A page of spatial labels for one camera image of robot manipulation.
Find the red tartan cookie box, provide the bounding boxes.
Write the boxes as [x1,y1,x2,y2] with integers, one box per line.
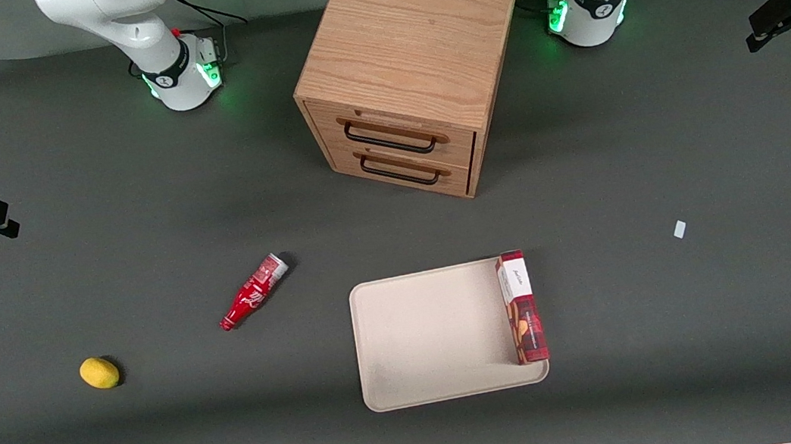
[493,246,552,367]

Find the beige rectangular tray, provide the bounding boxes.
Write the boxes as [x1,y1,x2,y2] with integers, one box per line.
[345,252,553,415]

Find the yellow lemon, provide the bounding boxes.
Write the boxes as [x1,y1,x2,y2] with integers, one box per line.
[77,354,123,392]

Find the red soda bottle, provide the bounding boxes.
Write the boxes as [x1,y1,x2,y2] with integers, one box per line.
[211,251,297,333]

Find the wooden drawer cabinet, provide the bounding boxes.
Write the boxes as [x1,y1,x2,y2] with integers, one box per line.
[281,0,550,220]

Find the wooden drawer front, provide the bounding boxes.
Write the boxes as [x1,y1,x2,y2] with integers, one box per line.
[327,127,478,212]
[304,79,481,188]

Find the black right arm base cable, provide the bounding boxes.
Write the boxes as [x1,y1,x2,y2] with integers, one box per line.
[169,0,253,69]

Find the black drawer handle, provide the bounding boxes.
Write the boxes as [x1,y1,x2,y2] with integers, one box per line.
[342,111,439,165]
[358,145,442,195]

